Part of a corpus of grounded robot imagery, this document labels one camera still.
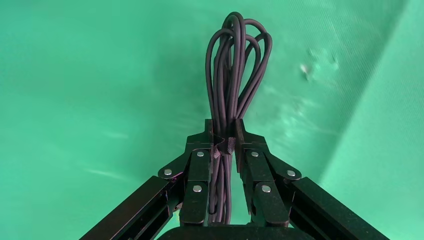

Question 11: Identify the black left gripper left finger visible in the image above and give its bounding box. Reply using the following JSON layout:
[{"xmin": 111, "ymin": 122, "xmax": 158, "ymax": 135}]
[{"xmin": 79, "ymin": 118, "xmax": 215, "ymax": 240}]

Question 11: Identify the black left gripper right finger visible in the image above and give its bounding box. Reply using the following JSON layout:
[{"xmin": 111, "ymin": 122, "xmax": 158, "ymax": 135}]
[{"xmin": 235, "ymin": 118, "xmax": 390, "ymax": 240}]

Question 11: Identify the black data cable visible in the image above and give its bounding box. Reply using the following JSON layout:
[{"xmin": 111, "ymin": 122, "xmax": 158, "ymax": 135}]
[{"xmin": 204, "ymin": 11, "xmax": 274, "ymax": 225}]

